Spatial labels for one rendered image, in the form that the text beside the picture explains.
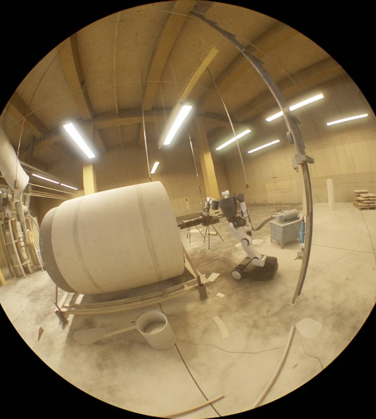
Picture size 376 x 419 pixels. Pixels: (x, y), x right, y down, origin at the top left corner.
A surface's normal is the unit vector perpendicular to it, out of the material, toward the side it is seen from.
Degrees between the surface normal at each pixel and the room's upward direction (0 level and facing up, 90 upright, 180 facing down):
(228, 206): 101
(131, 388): 0
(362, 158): 90
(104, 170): 90
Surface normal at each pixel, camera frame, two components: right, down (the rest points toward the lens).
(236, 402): -0.18, -0.98
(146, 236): 0.33, -0.15
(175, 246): 0.39, 0.08
